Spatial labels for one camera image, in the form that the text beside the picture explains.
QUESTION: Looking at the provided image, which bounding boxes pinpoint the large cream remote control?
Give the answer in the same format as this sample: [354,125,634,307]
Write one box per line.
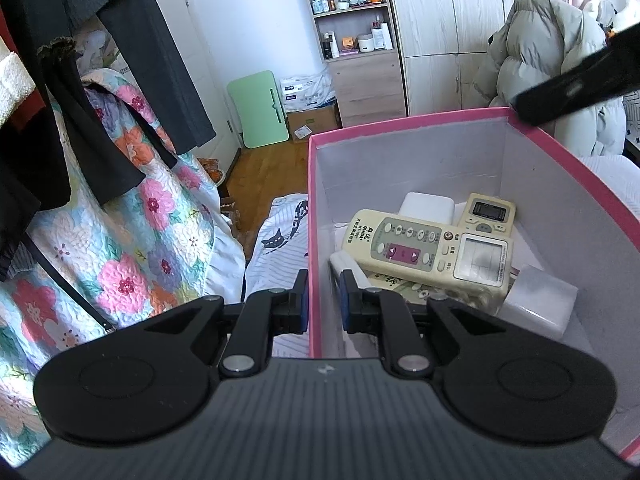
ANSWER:
[342,208,516,289]

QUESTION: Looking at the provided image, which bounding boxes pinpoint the small cream remote control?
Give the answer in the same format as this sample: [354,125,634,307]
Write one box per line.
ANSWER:
[452,192,517,235]

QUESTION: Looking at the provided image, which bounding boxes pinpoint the brown cardboard box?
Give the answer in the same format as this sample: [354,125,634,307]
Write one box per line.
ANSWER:
[286,104,342,144]

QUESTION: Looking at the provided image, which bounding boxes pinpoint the black belt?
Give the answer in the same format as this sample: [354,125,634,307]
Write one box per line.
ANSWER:
[22,239,117,334]

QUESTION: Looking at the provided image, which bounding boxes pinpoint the light wooden wardrobe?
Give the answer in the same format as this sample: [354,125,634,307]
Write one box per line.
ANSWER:
[382,0,546,117]

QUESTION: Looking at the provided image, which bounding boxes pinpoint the white fleece garment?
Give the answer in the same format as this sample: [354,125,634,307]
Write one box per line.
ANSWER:
[0,52,37,124]

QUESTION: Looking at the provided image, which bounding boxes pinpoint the floral quilt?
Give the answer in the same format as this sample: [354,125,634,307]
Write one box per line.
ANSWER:
[0,67,247,466]

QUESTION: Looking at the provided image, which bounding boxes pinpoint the translucent white plastic box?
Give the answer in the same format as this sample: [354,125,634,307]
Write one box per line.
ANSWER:
[501,264,579,342]

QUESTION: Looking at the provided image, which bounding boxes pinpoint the black hanging garment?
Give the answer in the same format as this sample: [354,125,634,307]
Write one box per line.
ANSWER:
[0,0,178,281]

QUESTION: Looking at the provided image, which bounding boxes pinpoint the bowl of snack packets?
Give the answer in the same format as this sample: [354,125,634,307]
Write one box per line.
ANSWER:
[199,157,227,184]

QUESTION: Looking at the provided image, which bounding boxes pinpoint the white printed bag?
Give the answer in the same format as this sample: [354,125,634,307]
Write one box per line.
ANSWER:
[74,29,127,70]

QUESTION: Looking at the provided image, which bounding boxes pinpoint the grey puffer jacket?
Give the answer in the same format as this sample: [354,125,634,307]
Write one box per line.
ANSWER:
[472,0,627,159]

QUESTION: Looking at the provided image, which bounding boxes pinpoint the stack of white packs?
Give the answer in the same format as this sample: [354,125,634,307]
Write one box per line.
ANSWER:
[279,71,337,111]

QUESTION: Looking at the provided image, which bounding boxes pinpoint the green folding table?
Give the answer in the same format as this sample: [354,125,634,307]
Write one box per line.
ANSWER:
[226,71,290,150]

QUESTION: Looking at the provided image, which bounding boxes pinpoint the wooden shelf unit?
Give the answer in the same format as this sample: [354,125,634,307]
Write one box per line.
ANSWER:
[298,0,409,129]

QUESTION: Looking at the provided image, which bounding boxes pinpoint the white plastic tube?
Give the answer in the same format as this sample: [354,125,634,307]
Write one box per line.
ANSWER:
[329,251,372,290]

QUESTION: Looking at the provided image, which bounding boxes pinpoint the white bed sheet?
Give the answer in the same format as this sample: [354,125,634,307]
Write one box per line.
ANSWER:
[581,154,640,213]

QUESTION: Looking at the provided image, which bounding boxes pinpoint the white power adapter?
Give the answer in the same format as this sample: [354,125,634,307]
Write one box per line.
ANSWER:
[398,191,455,224]

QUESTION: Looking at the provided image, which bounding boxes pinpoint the dark grey hanging garment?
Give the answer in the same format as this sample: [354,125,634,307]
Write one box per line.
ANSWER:
[15,0,217,154]

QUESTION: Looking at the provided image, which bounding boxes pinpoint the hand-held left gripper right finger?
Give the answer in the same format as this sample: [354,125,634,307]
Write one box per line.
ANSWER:
[338,270,505,380]

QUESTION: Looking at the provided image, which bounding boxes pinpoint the red garment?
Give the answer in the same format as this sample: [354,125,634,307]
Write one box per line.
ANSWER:
[0,10,49,132]

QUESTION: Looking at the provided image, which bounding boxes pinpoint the cat print mat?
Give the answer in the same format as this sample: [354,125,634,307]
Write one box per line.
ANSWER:
[244,192,311,359]

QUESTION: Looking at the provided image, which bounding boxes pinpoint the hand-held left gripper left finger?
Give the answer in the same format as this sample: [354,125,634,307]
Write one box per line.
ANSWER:
[145,269,309,380]

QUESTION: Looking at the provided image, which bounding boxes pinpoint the white door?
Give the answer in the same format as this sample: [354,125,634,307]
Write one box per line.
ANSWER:
[175,0,242,172]

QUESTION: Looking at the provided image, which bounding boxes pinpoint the white plush goose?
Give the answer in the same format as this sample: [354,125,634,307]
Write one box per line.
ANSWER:
[582,0,616,25]
[613,0,640,32]

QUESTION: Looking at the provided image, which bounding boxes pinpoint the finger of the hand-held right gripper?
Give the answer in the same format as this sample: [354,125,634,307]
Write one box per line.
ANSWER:
[514,24,640,127]

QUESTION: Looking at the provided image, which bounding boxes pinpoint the pink cardboard box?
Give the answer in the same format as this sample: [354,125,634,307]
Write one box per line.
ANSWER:
[306,106,640,461]

